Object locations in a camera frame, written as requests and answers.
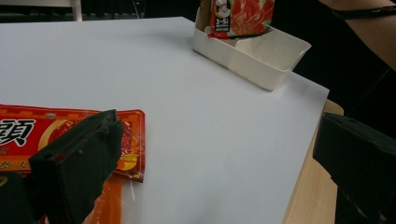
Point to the white table cover sheet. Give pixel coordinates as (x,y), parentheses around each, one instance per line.
(186,124)

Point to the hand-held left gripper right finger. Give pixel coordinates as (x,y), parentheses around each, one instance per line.
(361,161)

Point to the red and orange packet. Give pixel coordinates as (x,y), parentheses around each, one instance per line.
(134,149)

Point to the gold foil packet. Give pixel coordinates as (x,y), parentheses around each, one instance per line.
(205,15)

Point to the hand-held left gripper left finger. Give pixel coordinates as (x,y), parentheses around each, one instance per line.
(77,165)

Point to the red and black meat packet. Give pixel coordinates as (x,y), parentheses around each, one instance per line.
(249,18)

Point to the cream plastic bin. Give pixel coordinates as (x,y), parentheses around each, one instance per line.
(258,65)

